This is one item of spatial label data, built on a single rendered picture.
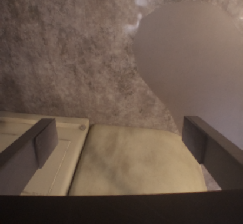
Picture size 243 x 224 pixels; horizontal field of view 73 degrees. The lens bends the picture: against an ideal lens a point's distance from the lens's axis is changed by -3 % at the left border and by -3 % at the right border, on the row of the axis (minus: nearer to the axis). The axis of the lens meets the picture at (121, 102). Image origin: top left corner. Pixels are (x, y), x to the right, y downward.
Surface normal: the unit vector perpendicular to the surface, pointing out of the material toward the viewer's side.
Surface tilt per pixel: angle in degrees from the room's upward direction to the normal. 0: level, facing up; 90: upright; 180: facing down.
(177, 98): 0
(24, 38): 0
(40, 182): 90
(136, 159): 90
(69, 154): 90
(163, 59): 0
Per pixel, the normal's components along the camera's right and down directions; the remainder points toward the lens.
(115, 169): 0.00, -0.78
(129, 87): -0.11, 0.62
